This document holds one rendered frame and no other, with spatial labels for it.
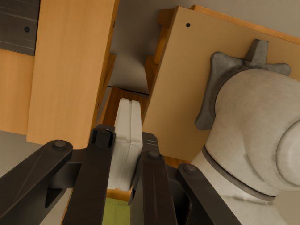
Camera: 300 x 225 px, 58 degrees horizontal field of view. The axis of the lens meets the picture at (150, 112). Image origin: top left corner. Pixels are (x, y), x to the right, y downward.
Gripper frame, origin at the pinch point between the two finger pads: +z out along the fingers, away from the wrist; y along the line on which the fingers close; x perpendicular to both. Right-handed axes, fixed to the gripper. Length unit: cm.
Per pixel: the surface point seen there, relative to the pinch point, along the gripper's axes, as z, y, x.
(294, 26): 131, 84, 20
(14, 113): 43, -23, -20
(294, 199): 131, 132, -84
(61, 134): 41.3, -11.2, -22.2
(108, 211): 46, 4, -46
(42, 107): 41.3, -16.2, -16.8
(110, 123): 80, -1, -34
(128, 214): 47, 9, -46
